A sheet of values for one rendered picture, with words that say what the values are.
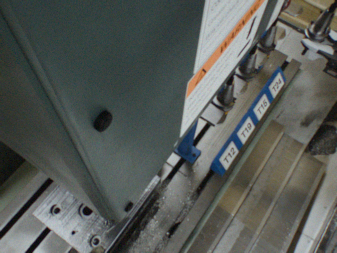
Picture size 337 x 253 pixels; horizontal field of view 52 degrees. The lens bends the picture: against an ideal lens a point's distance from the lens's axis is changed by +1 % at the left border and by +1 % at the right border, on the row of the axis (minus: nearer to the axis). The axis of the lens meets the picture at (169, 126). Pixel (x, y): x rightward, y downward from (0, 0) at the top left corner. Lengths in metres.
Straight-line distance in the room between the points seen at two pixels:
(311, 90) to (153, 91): 1.34
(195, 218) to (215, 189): 0.11
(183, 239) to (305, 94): 0.80
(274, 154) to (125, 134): 1.21
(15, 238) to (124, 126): 0.96
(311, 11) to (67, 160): 1.39
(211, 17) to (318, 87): 1.32
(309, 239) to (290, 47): 0.77
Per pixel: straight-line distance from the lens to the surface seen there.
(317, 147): 1.56
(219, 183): 1.12
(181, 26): 0.21
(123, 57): 0.16
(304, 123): 1.51
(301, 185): 1.41
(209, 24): 0.25
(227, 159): 1.12
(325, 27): 1.06
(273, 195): 1.33
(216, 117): 0.85
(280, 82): 1.31
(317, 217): 1.44
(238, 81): 0.92
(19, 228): 1.15
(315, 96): 1.54
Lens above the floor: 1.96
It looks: 64 degrees down
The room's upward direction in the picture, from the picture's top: 4 degrees clockwise
